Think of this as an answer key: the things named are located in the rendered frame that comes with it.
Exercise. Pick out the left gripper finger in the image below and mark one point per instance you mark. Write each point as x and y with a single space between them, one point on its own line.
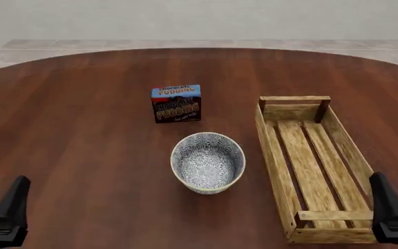
10 207

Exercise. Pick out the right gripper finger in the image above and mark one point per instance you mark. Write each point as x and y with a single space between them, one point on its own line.
389 205

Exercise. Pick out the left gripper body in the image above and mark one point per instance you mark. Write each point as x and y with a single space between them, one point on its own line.
2 236

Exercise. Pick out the wooden slat tray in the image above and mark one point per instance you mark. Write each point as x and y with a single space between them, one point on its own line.
302 155

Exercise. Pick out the patterned black-and-white bowl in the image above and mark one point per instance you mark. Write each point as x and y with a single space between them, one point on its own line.
207 163

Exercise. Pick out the chocolate pudding box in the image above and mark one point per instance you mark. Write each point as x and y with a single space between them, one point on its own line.
176 109

